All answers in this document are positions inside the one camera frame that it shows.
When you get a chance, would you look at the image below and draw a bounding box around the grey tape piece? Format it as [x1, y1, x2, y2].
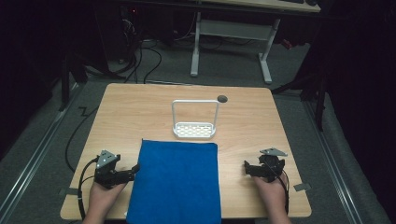
[59, 187, 79, 197]
[292, 182, 312, 192]

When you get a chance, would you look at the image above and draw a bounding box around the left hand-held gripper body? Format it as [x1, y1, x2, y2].
[93, 149, 132, 189]

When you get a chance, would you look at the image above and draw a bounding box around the dark metal stand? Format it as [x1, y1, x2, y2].
[57, 50, 90, 112]
[271, 68, 330, 133]

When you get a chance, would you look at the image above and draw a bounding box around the black floor cable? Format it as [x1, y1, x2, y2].
[64, 105, 99, 174]

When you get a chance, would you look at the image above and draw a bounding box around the light wooden table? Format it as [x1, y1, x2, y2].
[60, 82, 313, 220]

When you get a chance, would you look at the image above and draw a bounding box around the person's right hand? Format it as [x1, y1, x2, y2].
[251, 173, 290, 214]

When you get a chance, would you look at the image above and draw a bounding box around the person's left hand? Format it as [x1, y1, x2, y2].
[89, 181, 128, 217]

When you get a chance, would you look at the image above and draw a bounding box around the white rack with handle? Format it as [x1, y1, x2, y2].
[171, 99, 220, 139]

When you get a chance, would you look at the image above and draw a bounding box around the white-legged desk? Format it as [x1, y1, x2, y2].
[174, 0, 322, 85]

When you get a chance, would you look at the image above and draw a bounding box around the blue towel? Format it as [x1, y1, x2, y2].
[125, 138, 222, 224]

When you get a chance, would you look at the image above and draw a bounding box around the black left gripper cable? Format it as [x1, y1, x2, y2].
[77, 157, 100, 220]

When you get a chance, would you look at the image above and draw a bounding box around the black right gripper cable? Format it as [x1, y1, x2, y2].
[264, 161, 290, 216]

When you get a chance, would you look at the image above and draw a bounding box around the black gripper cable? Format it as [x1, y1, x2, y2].
[77, 157, 100, 220]
[264, 161, 290, 216]

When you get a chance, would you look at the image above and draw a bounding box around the metal floor rail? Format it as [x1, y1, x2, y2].
[302, 99, 364, 224]
[0, 83, 82, 218]

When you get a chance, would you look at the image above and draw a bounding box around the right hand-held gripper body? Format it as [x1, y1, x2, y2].
[258, 147, 289, 183]

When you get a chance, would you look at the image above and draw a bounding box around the bundle of black cables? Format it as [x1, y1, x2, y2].
[108, 18, 163, 85]

